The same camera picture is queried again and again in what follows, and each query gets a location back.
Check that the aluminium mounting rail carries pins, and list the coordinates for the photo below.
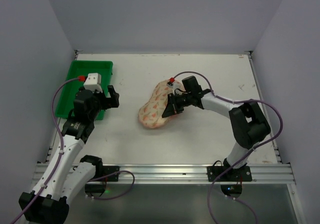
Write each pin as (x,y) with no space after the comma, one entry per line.
(180,174)

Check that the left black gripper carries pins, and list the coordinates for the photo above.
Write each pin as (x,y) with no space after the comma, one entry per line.
(106,99)

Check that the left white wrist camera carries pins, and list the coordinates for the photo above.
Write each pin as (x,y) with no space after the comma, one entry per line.
(93,83)

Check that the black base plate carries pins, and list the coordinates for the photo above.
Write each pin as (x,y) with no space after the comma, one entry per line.
(110,173)
(228,173)

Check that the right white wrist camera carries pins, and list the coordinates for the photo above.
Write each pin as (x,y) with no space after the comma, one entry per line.
(174,86)

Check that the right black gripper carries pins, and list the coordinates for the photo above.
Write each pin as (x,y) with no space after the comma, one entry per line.
(176,104)

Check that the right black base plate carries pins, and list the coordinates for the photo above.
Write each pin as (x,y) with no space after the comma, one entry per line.
(228,173)

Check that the floral laundry bag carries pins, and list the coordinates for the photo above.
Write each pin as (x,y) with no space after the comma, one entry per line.
(150,114)

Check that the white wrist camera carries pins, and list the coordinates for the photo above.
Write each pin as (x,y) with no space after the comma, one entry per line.
(93,83)
(174,86)

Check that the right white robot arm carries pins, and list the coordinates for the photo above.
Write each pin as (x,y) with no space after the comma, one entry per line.
(248,122)

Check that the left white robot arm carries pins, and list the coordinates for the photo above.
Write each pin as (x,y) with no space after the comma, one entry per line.
(50,199)

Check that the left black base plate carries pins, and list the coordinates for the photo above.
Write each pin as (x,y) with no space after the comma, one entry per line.
(110,173)

